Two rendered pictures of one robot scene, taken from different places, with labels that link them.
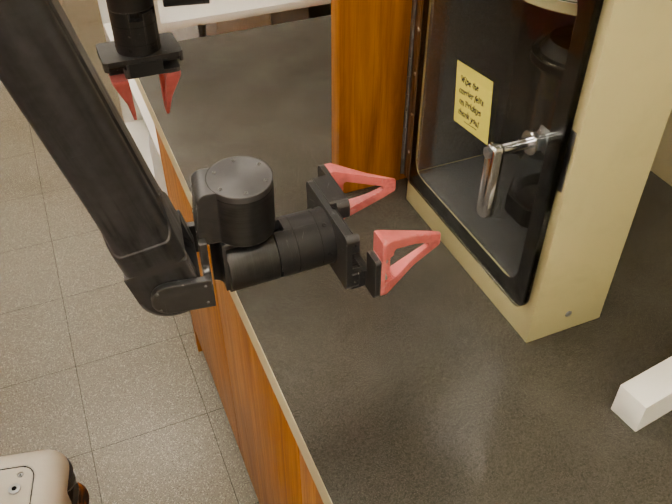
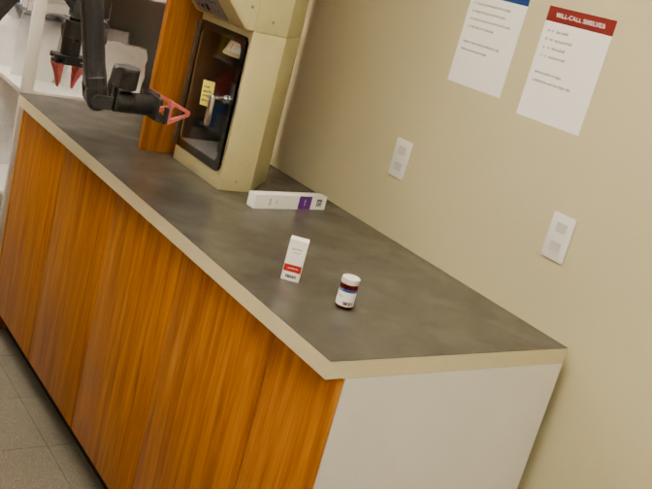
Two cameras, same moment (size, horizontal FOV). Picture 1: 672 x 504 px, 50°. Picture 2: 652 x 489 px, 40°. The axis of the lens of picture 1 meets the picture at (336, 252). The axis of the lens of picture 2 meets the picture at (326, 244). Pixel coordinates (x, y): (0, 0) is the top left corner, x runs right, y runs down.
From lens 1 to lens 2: 1.96 m
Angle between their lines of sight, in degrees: 28
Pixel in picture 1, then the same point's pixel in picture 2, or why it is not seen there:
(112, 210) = (93, 60)
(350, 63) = (158, 84)
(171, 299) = (98, 101)
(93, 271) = not seen: outside the picture
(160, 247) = (102, 79)
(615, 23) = (250, 55)
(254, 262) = (126, 99)
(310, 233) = (146, 98)
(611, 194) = (252, 124)
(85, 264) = not seen: outside the picture
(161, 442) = not seen: outside the picture
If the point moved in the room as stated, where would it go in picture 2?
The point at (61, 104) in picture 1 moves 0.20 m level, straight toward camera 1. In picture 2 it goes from (95, 21) to (125, 37)
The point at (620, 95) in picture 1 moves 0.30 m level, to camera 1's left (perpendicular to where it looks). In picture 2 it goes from (253, 82) to (148, 58)
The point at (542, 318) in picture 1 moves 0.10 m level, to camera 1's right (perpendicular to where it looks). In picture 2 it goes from (225, 178) to (258, 184)
